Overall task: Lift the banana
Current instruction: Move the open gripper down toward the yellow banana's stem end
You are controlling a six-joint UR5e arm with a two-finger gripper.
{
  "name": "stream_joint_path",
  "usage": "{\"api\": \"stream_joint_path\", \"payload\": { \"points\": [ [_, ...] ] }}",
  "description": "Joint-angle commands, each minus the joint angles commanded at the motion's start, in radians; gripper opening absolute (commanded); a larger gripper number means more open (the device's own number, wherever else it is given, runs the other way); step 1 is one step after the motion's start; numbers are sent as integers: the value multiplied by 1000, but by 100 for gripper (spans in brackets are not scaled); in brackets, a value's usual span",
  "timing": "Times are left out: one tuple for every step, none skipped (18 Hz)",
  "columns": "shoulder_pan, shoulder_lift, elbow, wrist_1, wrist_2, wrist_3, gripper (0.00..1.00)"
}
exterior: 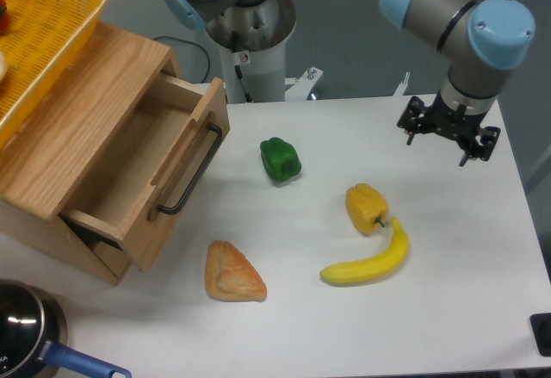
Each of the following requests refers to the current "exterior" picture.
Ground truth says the black pot with blue handle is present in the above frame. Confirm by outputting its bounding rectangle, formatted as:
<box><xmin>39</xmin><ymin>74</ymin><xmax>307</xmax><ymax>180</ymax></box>
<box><xmin>1</xmin><ymin>279</ymin><xmax>132</xmax><ymax>377</ymax></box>

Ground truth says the black drawer handle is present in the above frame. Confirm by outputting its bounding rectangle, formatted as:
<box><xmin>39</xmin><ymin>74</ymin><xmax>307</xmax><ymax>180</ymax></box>
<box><xmin>155</xmin><ymin>122</ymin><xmax>223</xmax><ymax>215</ymax></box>

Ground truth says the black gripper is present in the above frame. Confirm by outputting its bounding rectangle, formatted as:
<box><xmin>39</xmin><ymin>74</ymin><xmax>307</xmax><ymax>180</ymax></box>
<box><xmin>397</xmin><ymin>93</ymin><xmax>501</xmax><ymax>166</ymax></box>

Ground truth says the yellow banana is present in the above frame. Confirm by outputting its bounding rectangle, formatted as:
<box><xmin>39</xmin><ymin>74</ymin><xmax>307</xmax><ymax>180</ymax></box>
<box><xmin>319</xmin><ymin>217</ymin><xmax>410</xmax><ymax>287</ymax></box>

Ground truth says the wooden drawer cabinet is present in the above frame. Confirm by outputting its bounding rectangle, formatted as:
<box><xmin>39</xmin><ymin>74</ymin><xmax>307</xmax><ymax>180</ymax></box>
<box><xmin>1</xmin><ymin>22</ymin><xmax>181</xmax><ymax>285</ymax></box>

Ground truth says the open wooden drawer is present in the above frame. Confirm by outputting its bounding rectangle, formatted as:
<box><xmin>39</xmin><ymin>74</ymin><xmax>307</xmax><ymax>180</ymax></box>
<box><xmin>60</xmin><ymin>74</ymin><xmax>230</xmax><ymax>271</ymax></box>

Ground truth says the white mounting bracket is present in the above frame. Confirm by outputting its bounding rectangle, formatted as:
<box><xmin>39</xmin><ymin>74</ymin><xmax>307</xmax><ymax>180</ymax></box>
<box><xmin>285</xmin><ymin>66</ymin><xmax>324</xmax><ymax>102</ymax></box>

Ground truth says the yellow plastic basket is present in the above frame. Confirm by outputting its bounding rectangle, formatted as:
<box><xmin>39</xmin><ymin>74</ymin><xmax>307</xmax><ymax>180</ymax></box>
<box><xmin>1</xmin><ymin>0</ymin><xmax>108</xmax><ymax>145</ymax></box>

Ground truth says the yellow bell pepper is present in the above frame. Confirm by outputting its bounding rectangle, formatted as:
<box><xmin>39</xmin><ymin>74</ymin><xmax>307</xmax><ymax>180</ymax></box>
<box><xmin>345</xmin><ymin>183</ymin><xmax>389</xmax><ymax>236</ymax></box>

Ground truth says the green bell pepper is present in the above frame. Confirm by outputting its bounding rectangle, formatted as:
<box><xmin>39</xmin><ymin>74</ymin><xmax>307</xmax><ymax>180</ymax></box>
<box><xmin>259</xmin><ymin>137</ymin><xmax>302</xmax><ymax>183</ymax></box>

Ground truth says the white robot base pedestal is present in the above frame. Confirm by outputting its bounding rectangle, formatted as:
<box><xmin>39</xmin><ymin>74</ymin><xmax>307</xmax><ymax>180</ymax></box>
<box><xmin>206</xmin><ymin>0</ymin><xmax>296</xmax><ymax>104</ymax></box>

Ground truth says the black cable behind table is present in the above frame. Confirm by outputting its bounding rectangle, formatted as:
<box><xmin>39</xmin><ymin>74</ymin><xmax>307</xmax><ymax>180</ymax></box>
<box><xmin>152</xmin><ymin>35</ymin><xmax>212</xmax><ymax>84</ymax></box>

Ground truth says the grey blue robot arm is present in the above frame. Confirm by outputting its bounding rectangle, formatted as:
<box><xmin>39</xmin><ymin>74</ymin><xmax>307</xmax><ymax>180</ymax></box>
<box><xmin>164</xmin><ymin>0</ymin><xmax>536</xmax><ymax>161</ymax></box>

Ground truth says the black corner object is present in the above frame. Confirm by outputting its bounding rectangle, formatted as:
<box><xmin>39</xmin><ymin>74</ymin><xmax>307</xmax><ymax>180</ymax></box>
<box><xmin>529</xmin><ymin>313</ymin><xmax>551</xmax><ymax>357</ymax></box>

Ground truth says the triangular pastry bread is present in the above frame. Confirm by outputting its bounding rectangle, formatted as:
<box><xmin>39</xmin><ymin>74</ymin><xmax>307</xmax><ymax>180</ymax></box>
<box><xmin>204</xmin><ymin>240</ymin><xmax>268</xmax><ymax>302</ymax></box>

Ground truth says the red object in basket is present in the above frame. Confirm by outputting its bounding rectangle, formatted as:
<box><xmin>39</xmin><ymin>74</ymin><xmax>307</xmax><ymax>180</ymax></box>
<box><xmin>0</xmin><ymin>0</ymin><xmax>9</xmax><ymax>34</ymax></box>

